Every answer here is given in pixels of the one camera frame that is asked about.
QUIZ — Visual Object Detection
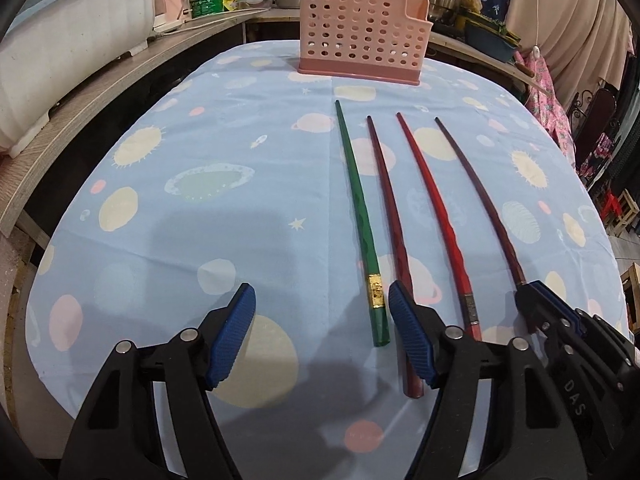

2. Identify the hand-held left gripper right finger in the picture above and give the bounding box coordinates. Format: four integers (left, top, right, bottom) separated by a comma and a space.
388, 280, 587, 480

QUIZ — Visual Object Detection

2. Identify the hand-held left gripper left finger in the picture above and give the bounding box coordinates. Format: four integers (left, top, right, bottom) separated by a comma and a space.
59, 282, 257, 480

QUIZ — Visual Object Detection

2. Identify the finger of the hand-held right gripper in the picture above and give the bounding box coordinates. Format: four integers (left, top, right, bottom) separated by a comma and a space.
527, 281, 589, 333
514, 286, 557, 342

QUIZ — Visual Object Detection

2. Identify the dark brown chopstick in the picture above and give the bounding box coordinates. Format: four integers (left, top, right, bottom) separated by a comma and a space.
433, 116, 529, 289

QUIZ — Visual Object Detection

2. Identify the bright red chopstick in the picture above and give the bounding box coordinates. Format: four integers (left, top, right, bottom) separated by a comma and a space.
395, 111, 484, 342

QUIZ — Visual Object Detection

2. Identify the green chopstick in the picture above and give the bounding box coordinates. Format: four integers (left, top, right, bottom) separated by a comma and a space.
334, 100, 391, 348

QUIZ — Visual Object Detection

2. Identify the dark red chopstick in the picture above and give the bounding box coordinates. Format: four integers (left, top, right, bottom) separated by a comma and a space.
365, 115, 424, 400

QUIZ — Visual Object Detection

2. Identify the pink perforated utensil basket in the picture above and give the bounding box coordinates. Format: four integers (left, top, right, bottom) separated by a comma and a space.
298, 0, 434, 86

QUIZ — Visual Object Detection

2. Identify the blue planet-print tablecloth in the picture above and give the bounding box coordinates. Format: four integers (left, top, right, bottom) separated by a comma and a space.
24, 39, 637, 457

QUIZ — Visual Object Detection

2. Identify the dark metal chair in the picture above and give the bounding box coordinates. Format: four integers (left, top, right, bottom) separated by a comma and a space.
569, 86, 619, 172

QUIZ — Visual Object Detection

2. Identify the pink floral cloth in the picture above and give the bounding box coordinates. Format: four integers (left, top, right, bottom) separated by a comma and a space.
521, 46, 577, 167

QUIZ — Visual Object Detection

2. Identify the grey wooden side counter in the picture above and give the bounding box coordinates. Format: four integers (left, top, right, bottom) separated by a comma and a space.
0, 7, 274, 237

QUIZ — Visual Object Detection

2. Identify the teal plastic basin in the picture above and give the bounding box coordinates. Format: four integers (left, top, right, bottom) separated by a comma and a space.
464, 16, 522, 64

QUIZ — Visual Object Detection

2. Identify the beige curtain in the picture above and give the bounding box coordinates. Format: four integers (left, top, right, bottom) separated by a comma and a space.
504, 0, 637, 112

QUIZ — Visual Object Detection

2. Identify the white dish drainer blue rim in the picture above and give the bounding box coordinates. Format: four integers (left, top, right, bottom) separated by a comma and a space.
0, 0, 159, 157

